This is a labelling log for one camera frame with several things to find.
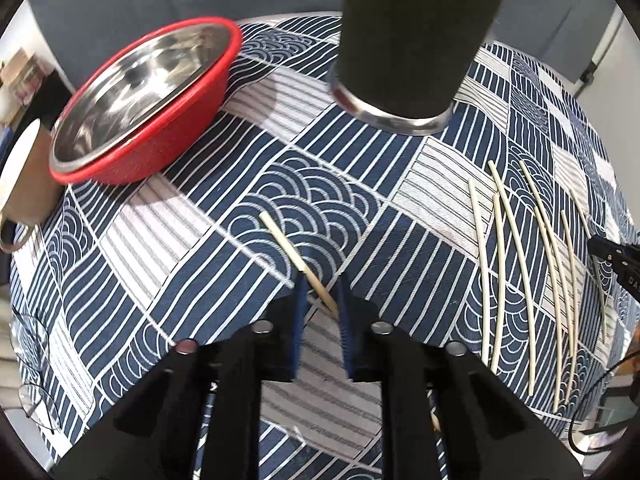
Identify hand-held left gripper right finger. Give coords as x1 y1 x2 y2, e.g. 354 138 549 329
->
334 275 586 480

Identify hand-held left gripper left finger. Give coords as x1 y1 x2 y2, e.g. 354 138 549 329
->
50 275 308 480

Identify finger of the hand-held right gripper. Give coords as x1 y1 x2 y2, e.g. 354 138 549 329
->
587 236 640 267

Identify tan wooden chopstick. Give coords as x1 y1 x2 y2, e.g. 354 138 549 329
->
258 211 442 433

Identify set of pale chopsticks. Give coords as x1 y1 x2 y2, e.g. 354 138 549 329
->
467 160 613 411

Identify black steel-rimmed cup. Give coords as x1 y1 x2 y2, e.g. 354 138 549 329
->
327 0 518 136

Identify navy patterned tablecloth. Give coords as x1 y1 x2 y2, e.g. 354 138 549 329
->
7 10 631 480

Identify red bowl with steel lining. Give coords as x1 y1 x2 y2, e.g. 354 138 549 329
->
48 16 244 186

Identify brown mug white inside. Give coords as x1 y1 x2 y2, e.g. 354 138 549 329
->
0 119 68 253

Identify cluttered shelf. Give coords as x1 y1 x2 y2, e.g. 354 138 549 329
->
0 45 56 126

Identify black cable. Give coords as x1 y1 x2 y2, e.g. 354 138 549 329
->
567 352 640 456

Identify wire-rimmed eyeglasses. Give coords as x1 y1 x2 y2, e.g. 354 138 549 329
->
9 310 58 433

